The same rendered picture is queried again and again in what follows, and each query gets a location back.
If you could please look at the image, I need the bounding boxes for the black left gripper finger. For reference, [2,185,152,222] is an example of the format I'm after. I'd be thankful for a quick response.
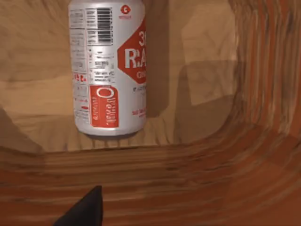
[53,185,103,226]

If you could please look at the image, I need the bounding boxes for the wooden basket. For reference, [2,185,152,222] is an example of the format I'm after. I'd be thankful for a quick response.
[0,0,301,226]

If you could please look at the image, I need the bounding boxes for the red and white can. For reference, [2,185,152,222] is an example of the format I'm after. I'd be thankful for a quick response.
[68,0,148,141]

